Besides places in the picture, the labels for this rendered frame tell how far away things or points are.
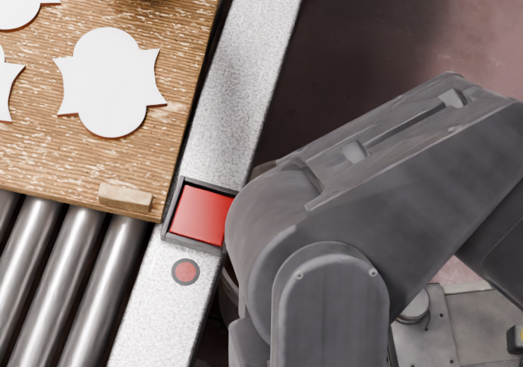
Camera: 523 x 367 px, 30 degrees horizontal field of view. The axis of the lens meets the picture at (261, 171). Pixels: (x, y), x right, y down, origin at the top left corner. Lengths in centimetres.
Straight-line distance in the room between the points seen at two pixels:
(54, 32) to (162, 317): 37
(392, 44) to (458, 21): 18
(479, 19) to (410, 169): 208
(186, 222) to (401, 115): 70
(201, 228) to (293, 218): 73
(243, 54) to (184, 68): 8
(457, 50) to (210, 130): 129
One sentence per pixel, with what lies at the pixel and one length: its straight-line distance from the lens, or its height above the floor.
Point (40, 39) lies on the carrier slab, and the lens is 119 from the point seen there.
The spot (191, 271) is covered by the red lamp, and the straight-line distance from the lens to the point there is 108.
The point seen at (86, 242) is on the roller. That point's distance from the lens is 110.
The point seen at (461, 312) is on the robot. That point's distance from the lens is 184.
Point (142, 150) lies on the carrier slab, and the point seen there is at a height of 94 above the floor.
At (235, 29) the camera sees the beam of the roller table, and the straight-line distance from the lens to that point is 122.
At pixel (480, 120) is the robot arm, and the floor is 164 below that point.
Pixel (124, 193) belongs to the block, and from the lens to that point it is 106.
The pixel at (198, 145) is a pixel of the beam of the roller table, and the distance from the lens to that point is 114.
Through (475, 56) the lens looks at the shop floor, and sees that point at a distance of 237.
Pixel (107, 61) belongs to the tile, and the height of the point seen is 94.
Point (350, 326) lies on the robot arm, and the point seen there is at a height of 161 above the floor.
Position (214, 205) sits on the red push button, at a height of 93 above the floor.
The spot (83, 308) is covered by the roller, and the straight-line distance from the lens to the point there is 107.
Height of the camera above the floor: 194
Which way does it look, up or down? 65 degrees down
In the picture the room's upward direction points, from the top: 11 degrees clockwise
